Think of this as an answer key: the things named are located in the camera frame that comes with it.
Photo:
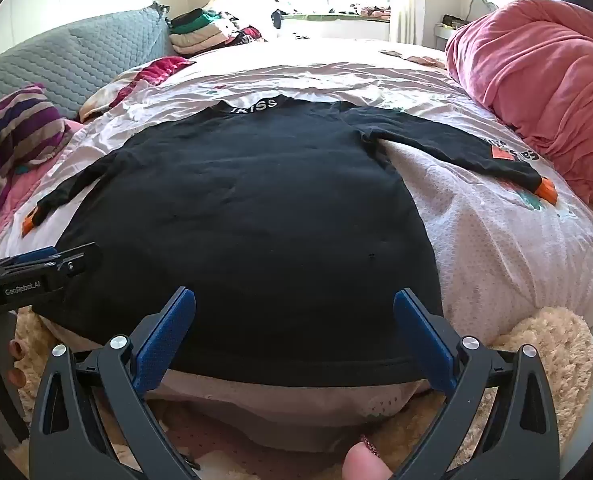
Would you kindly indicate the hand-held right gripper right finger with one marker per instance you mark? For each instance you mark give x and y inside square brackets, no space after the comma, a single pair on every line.
[426,340]

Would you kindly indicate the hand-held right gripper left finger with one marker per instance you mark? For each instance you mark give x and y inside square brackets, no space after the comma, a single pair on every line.
[164,335]

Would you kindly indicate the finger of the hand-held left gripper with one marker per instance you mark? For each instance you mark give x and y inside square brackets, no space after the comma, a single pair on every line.
[26,257]
[79,260]

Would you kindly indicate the black sweater with orange cuffs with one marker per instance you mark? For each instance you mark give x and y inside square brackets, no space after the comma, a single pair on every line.
[256,210]

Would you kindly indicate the stack of folded clothes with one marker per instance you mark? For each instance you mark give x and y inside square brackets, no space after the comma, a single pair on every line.
[206,32]

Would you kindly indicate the person's left hand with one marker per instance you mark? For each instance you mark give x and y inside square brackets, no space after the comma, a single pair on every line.
[16,360]

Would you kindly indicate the person's right hand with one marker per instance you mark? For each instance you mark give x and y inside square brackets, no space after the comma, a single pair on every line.
[364,462]

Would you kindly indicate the beige fluffy blanket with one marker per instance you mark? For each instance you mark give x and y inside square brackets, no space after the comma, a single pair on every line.
[551,340]

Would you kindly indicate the purple striped pillow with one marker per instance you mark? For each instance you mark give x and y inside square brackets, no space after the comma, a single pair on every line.
[16,125]

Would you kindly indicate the grey quilted cushion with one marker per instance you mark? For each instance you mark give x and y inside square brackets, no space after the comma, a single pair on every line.
[61,55]

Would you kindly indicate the red floral cloth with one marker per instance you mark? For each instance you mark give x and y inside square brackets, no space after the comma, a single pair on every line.
[156,67]

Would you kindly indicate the pink duvet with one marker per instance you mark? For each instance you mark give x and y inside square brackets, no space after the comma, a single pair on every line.
[541,75]

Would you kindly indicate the white desk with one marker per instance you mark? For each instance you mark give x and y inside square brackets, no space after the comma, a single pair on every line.
[445,35]

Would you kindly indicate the small black object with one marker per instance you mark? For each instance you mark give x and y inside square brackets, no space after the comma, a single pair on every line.
[276,18]

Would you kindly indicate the patterned cloth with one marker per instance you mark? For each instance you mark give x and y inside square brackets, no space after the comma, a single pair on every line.
[371,10]

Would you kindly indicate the green windowsill mat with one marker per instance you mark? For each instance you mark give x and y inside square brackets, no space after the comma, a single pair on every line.
[326,17]

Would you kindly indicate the cream curtain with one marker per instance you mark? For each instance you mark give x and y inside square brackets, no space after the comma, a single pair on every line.
[406,0]

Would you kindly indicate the white arched lamp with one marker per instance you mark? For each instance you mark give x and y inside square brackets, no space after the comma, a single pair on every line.
[479,2]

